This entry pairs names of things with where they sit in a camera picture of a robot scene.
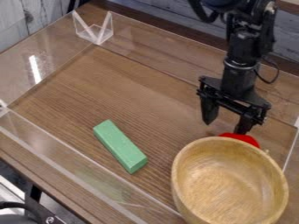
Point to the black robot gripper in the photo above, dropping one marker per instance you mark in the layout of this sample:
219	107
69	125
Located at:
232	92

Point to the wooden bowl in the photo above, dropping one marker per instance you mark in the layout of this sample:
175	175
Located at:
227	183

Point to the green rectangular block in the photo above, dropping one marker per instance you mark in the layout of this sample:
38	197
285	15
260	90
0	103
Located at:
119	145

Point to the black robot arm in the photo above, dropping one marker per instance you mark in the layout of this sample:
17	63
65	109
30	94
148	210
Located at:
249	21

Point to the clear acrylic tray walls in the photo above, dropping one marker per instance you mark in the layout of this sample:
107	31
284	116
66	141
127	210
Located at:
62	85

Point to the black table leg bracket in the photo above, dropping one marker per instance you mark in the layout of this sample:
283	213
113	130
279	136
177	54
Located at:
44	216

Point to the red plush fruit green leaf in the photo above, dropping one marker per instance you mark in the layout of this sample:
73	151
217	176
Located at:
245	138

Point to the clear acrylic corner bracket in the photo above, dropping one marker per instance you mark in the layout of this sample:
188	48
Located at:
93	33

